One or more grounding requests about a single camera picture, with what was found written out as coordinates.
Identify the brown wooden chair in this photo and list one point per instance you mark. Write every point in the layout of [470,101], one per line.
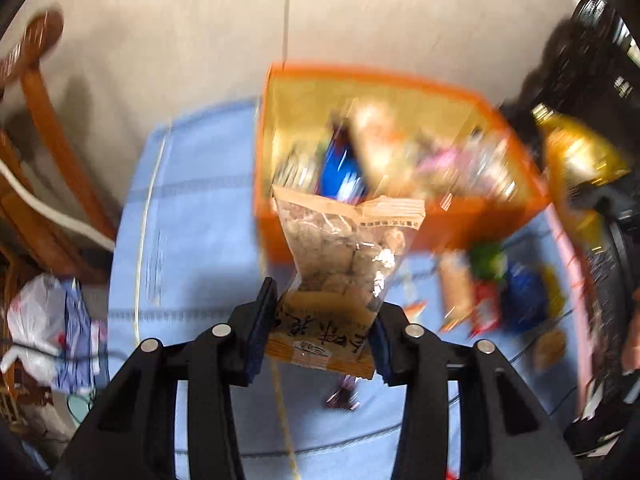
[52,125]

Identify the blue striped cloth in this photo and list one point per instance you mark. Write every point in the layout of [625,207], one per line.
[75,340]

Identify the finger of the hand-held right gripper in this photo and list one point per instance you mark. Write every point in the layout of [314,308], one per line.
[605,195]

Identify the green snack packet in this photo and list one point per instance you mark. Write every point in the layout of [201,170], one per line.
[487,260]

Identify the golden snack packet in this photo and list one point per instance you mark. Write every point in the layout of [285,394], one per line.
[575,150]

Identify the yellow cake packet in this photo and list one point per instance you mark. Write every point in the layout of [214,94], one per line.
[555,287]

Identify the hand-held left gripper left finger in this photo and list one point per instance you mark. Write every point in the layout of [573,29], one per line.
[260,345]

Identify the small bread packet yellow label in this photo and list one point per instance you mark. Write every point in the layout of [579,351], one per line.
[547,350]

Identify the pink wrapper snack packet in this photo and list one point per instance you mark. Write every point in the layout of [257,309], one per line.
[342,397]

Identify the pink biscuit packet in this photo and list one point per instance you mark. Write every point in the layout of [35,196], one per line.
[450,165]

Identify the white plastic bag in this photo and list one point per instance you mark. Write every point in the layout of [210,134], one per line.
[35,320]

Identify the pink bed sheet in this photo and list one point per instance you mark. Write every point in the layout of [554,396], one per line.
[582,340]

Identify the blue white-print snack packet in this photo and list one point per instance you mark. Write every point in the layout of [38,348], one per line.
[525,295]

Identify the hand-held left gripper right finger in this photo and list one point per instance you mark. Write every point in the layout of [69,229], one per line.
[382,355]

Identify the dark blue snack packet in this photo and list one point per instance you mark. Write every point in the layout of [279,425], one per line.
[340,170]

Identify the blue striped blanket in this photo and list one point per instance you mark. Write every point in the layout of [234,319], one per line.
[200,235]

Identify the clear packet with black print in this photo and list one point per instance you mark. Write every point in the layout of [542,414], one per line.
[295,172]

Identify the orange cardboard box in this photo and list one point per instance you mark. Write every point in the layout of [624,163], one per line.
[475,220]

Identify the person's right hand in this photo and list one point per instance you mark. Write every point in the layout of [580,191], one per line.
[632,340]

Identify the dark carved wooden headboard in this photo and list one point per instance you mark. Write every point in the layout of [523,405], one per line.
[600,45]

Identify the clear brown snack bag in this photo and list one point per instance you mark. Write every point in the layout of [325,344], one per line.
[330,255]

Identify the clear orange-trim snack packet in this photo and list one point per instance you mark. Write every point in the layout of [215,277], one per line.
[455,285]

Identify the red snack packet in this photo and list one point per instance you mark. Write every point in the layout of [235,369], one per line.
[482,310]

